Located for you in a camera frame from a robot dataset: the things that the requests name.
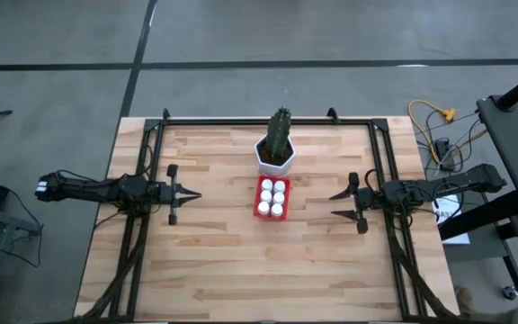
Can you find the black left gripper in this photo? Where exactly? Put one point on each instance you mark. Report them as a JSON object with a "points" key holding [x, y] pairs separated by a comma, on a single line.
{"points": [[169, 193]]}

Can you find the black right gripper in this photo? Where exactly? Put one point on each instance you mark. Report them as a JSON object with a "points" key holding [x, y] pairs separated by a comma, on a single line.
{"points": [[369, 198]]}

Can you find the red plastic basket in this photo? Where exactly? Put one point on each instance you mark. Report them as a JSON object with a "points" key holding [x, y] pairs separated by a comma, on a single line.
{"points": [[285, 213]]}

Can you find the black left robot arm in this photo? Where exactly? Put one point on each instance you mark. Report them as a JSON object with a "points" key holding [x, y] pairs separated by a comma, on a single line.
{"points": [[92, 191]]}

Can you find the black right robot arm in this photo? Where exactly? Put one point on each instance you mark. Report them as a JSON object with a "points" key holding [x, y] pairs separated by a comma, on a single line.
{"points": [[457, 182]]}

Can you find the white hexagonal plant pot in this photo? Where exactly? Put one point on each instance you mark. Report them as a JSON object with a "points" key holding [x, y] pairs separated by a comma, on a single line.
{"points": [[274, 171]]}

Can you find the green cactus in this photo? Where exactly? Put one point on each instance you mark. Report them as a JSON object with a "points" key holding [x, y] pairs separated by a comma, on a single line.
{"points": [[278, 132]]}

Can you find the white paper sheet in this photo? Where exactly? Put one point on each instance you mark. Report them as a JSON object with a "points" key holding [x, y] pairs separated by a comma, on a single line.
{"points": [[450, 213]]}

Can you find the black power adapter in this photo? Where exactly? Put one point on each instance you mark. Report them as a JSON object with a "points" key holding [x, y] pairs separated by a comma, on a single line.
{"points": [[442, 146]]}

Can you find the dark metal stand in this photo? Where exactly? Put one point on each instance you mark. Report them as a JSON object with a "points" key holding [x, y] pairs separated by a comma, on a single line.
{"points": [[16, 225]]}

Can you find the black caster wheel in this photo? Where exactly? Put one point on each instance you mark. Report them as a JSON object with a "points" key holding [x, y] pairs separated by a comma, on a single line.
{"points": [[508, 292]]}

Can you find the black metal table frame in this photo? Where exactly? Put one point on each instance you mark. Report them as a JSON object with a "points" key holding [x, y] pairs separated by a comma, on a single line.
{"points": [[241, 121]]}

